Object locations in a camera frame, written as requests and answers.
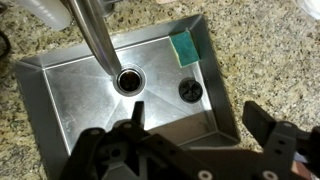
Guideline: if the stainless steel sink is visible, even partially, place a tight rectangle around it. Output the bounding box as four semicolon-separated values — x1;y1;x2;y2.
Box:
14;13;241;180

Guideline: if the white soap bottle black cap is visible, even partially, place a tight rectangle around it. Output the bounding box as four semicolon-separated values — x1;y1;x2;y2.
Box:
16;0;74;32

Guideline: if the green sponge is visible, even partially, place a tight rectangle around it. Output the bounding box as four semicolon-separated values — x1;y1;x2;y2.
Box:
169;29;201;69

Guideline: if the stainless steel gooseneck tap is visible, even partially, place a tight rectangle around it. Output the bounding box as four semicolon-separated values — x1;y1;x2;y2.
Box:
68;0;125;77

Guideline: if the white plastic bag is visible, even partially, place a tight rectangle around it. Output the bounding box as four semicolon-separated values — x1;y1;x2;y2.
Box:
296;0;320;19

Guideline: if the black sink drain stopper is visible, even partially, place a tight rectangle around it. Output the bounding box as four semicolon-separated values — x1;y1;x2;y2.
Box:
178;77;204;104

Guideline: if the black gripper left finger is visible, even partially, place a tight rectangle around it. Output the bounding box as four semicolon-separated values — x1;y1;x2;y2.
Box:
59;101;151;180

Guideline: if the black cooker power cable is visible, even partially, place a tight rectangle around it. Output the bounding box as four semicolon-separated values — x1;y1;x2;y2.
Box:
0;29;12;59

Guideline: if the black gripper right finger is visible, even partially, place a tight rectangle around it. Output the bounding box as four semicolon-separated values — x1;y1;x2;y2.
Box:
241;100;320;180

